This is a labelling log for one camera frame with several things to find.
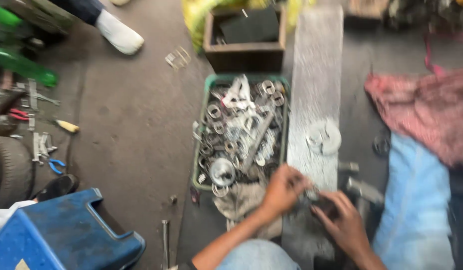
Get clear plastic piece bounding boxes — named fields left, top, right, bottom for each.
left=165, top=46, right=192, bottom=71

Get person's left hand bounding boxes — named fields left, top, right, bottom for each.
left=259, top=164, right=313, bottom=223

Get round grey metal disc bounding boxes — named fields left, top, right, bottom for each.
left=306, top=119, right=342, bottom=157

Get person's right leg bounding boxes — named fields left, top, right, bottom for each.
left=371, top=131, right=456, bottom=270

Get heap of dark clutter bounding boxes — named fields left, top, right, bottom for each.
left=344, top=0, right=463, bottom=32

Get dirty beige rag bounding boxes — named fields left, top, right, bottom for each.
left=213, top=182, right=283, bottom=241

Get steel rod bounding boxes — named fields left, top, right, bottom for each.
left=161, top=219, right=172, bottom=270

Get brown wooden box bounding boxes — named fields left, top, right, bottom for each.
left=203, top=5, right=287, bottom=74

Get red handled pliers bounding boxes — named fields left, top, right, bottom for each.
left=8, top=107, right=30, bottom=122

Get pile of metal parts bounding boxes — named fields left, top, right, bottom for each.
left=196, top=75, right=287, bottom=198

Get yellow handled screwdriver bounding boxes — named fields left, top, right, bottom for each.
left=51, top=118, right=81, bottom=134

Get grey metal strips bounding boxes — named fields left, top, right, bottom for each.
left=15, top=78, right=61, bottom=112

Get dark metal part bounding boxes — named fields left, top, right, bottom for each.
left=299, top=187, right=339, bottom=221

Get grey metal hammer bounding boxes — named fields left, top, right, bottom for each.
left=345, top=177, right=385, bottom=205

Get black rubber tyre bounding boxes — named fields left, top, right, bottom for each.
left=0, top=136, right=34, bottom=209

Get pink cloth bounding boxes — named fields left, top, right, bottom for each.
left=364, top=32, right=463, bottom=169

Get black round part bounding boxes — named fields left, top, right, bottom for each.
left=372, top=130, right=392, bottom=158

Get blue handled pliers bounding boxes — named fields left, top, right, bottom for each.
left=47, top=157, right=67, bottom=175

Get person's right hand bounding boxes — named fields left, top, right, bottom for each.
left=309, top=190, right=368, bottom=256

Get green plastic crate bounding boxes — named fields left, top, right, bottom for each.
left=192, top=74, right=291, bottom=193

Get green bottle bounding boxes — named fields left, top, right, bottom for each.
left=0, top=45, right=59, bottom=88
left=0, top=1, right=23, bottom=28

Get dark machine parts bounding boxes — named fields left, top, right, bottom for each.
left=0, top=87, right=27, bottom=137

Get black slab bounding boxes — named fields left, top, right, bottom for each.
left=219, top=8, right=280, bottom=45

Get small grey metal piece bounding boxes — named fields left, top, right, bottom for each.
left=338, top=161, right=360, bottom=173

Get person's left leg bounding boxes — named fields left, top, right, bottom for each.
left=216, top=239, right=302, bottom=270

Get heap of steel wrenches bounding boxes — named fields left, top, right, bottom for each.
left=30, top=131, right=58, bottom=164

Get blue plastic stool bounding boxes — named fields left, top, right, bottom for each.
left=0, top=187, right=147, bottom=270

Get long grey metal plank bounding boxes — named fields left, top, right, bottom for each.
left=281, top=5, right=345, bottom=265

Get yellow plastic bag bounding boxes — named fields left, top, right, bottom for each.
left=181, top=0, right=317, bottom=54

